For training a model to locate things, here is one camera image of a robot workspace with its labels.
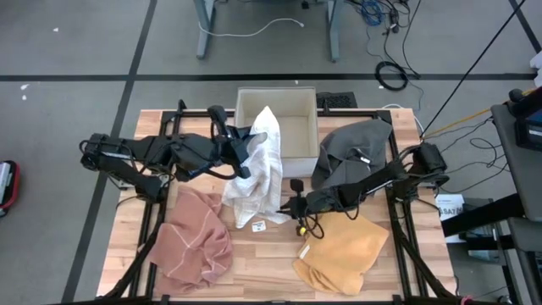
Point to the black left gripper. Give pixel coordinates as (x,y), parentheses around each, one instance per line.
(224,152)

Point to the white printed paper sheet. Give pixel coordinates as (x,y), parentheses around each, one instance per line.
(449,207)

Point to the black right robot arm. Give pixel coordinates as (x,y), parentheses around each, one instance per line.
(381,180)

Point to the grey desk leg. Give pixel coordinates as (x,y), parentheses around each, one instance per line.
(334,29)
(204,29)

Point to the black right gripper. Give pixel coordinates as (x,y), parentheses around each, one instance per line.
(317,201)

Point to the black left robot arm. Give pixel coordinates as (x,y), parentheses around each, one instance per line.
(148,148)

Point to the black aluminium table frame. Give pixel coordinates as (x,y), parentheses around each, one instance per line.
(351,113)

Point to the white beige plaid towel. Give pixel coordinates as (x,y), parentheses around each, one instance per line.
(262,186)

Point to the thin black pole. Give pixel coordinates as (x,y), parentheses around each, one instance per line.
(473,68)

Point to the black device with blue screen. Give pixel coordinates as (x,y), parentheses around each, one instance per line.
(525,127)

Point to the mustard yellow towel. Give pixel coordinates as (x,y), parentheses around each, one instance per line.
(347,254)

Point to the black perforated mat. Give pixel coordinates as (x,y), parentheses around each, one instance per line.
(339,101)

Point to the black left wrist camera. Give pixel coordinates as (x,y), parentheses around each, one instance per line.
(218,114)

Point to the white crumpled object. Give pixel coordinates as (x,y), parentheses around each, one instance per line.
(538,68)

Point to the beige fabric storage box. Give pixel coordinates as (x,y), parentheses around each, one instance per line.
(296,127)

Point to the dark grey towel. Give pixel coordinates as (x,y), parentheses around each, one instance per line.
(351,144)

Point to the blue plastic bin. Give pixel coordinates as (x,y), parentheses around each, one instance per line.
(482,256)

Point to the red black case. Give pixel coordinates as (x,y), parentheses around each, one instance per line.
(14,190)

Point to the terracotta pink towel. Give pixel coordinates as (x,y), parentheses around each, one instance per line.
(190,241)

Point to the black equipment cart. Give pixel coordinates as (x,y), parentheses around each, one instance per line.
(512,169)

